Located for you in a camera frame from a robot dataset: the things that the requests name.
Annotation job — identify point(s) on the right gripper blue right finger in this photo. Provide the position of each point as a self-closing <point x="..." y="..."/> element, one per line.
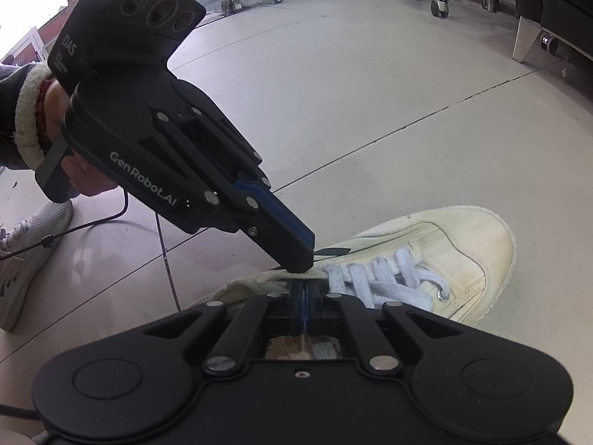
<point x="341" y="327"/>

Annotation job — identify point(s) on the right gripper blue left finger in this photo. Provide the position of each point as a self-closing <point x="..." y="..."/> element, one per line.
<point x="265" y="327"/>

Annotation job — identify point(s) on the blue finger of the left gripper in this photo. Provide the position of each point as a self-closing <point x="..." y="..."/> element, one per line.
<point x="294" y="262"/>
<point x="278" y="228"/>

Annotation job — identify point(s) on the white shoelace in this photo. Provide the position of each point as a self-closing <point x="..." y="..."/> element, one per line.
<point x="394" y="277"/>

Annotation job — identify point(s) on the white canvas sneaker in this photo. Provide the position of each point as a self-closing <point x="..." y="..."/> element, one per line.
<point x="453" y="261"/>

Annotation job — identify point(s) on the operator left hand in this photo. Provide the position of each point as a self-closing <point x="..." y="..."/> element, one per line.
<point x="87" y="180"/>

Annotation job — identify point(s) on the operator grey knit shoe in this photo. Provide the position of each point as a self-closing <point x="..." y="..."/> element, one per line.
<point x="24" y="239"/>

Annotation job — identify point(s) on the black leather sofa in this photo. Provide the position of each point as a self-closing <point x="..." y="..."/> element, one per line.
<point x="569" y="22"/>

